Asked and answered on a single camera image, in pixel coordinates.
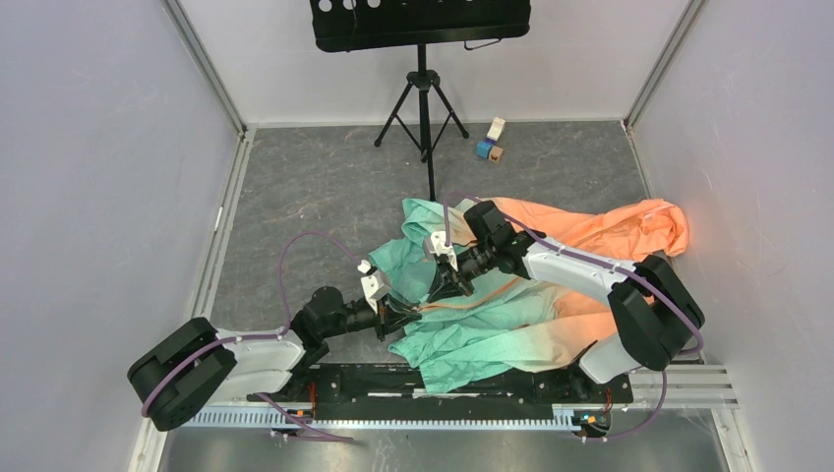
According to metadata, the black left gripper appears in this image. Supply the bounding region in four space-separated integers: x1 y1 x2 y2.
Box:
321 292 422 341

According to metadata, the green and orange jacket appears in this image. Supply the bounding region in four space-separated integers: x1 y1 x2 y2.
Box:
370 197 689 393

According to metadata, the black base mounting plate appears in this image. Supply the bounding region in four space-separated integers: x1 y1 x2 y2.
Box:
268 363 634 420

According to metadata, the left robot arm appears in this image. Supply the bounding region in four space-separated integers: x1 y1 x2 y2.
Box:
127 286 421 432

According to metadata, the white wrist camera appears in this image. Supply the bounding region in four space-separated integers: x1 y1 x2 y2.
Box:
423 231 458 270
357 260 391 314

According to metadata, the white toy block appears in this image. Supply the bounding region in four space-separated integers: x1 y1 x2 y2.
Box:
486 117 506 143

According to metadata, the grey slotted cable duct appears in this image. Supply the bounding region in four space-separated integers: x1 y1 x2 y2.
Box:
183 406 580 433

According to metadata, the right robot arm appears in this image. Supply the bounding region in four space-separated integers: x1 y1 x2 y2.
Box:
424 201 705 401

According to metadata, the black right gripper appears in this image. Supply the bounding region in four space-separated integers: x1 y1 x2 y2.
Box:
426 240 496 303

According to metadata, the black music stand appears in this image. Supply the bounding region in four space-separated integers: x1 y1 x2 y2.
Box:
309 0 532 201

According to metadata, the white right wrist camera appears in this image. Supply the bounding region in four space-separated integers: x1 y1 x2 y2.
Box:
423 231 458 270

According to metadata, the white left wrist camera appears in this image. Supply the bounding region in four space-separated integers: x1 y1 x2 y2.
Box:
357 260 391 314

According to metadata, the blue toy cube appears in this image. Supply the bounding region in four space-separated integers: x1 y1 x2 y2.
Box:
475 141 494 159

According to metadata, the brown wooden toy cube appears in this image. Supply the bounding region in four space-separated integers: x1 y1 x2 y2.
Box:
488 146 504 162

